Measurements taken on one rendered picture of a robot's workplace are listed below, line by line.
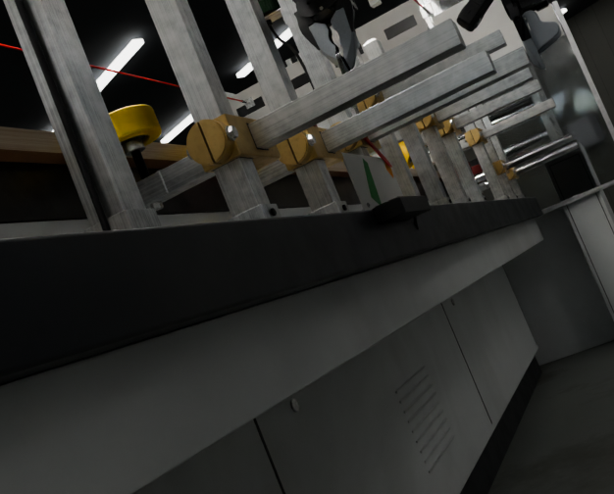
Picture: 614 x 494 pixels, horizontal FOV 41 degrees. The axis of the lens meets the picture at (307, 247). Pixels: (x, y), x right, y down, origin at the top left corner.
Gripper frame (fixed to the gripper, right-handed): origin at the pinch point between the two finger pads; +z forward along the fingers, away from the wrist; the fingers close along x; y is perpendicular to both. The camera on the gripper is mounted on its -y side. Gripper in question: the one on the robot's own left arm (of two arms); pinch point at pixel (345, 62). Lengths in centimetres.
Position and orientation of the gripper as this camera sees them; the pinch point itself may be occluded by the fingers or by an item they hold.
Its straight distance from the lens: 128.1
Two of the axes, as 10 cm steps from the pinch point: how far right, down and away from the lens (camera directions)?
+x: -8.5, 3.8, 3.6
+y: 3.7, -0.7, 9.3
